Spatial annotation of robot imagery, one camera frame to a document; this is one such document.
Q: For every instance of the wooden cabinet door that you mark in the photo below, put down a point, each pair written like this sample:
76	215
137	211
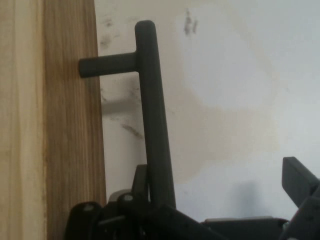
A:
75	125

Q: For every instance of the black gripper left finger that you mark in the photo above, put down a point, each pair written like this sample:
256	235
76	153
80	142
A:
120	220

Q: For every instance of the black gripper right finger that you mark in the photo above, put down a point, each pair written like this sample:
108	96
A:
302	190

